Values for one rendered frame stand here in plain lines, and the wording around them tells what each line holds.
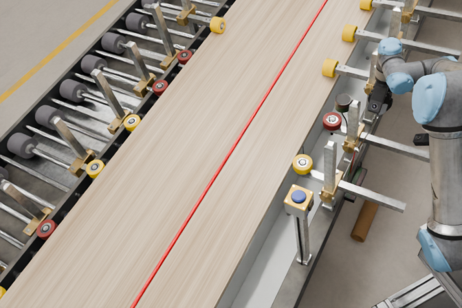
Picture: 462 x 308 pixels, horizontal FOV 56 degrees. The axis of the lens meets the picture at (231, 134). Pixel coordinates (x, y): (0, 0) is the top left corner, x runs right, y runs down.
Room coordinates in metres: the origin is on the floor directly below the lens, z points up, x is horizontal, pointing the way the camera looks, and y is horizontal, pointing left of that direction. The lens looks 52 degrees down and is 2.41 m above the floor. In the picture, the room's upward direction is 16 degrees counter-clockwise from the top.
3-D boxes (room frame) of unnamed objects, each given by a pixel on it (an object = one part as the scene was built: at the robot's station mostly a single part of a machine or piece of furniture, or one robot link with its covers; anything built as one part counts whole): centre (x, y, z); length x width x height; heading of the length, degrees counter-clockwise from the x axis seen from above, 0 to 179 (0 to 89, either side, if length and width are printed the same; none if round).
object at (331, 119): (1.10, -0.44, 0.85); 0.08 x 0.08 x 0.11
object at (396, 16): (1.38, -0.82, 0.93); 0.03 x 0.03 x 0.48; 48
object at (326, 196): (0.83, -0.33, 0.83); 0.13 x 0.06 x 0.05; 138
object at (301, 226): (0.62, -0.15, 0.93); 0.05 x 0.04 x 0.45; 138
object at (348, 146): (1.02, -0.50, 0.85); 0.13 x 0.06 x 0.05; 138
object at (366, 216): (1.01, -0.62, 0.04); 0.30 x 0.08 x 0.08; 138
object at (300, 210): (0.62, -0.15, 1.18); 0.07 x 0.07 x 0.08; 48
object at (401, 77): (0.90, -0.60, 1.30); 0.11 x 0.11 x 0.08; 81
